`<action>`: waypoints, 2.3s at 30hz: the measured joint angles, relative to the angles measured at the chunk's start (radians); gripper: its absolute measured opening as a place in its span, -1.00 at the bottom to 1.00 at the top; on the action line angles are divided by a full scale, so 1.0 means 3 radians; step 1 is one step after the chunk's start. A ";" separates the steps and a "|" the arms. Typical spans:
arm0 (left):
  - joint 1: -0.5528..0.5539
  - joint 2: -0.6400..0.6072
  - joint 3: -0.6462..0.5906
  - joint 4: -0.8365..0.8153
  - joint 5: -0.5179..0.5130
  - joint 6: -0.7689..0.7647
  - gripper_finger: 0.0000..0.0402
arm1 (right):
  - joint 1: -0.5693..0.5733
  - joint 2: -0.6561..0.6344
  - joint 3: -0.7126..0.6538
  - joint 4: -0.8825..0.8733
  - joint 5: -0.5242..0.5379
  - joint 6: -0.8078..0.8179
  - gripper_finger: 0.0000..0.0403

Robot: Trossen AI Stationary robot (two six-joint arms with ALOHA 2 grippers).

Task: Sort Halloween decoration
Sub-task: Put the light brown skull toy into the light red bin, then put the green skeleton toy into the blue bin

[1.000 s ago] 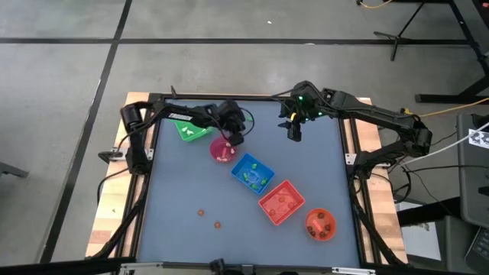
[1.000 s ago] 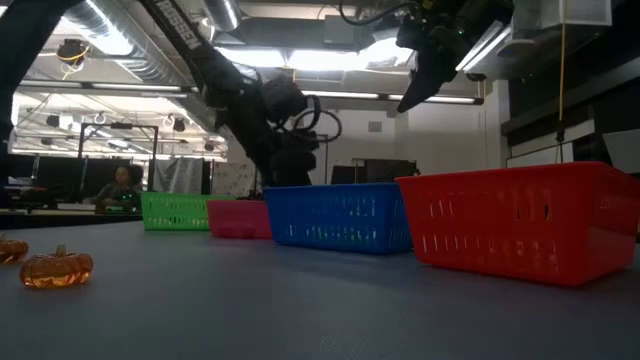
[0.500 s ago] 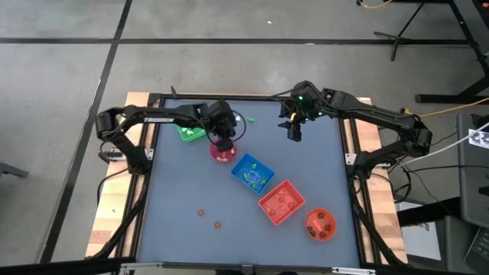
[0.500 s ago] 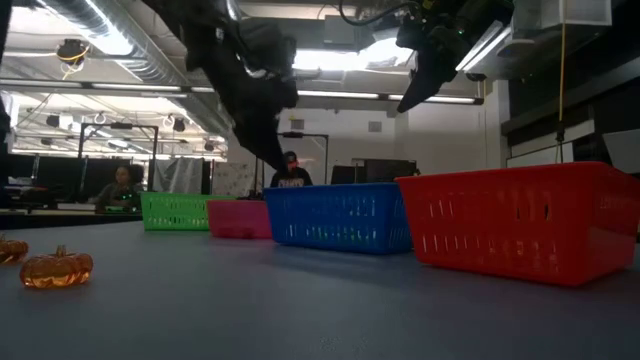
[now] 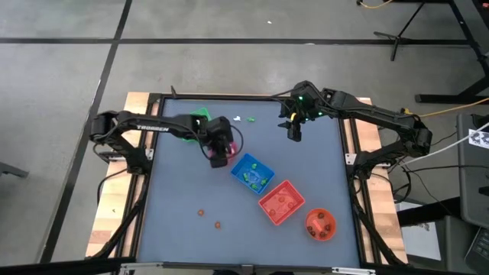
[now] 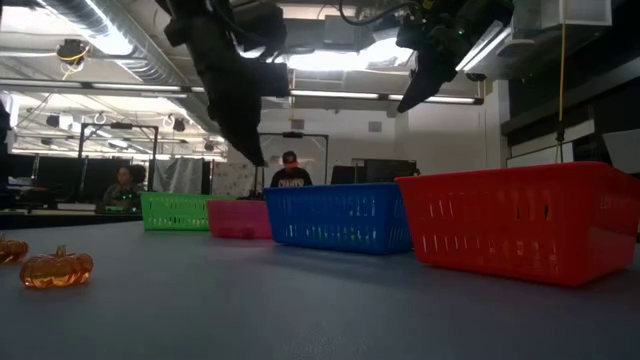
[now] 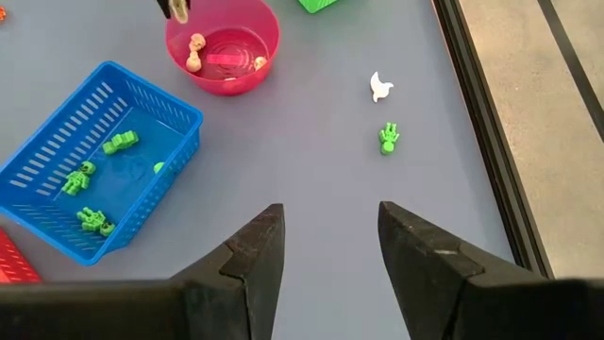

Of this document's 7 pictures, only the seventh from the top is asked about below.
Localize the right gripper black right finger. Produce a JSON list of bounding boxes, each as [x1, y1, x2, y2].
[[377, 201, 604, 340]]

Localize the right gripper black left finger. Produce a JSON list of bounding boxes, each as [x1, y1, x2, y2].
[[0, 203, 286, 340]]

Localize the pink plastic bowl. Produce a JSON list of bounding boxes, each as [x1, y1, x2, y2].
[[164, 0, 281, 97]]

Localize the green plastic basket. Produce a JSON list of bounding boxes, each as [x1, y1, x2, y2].
[[296, 0, 341, 14]]

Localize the blue plastic basket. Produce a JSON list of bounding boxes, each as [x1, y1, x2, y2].
[[0, 59, 205, 267]]

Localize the small white ghost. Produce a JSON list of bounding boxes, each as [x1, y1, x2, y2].
[[369, 70, 395, 104]]

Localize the red plastic basket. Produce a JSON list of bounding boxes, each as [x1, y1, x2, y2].
[[0, 227, 43, 284]]

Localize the black table frame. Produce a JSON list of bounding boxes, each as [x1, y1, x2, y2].
[[431, 0, 554, 280]]

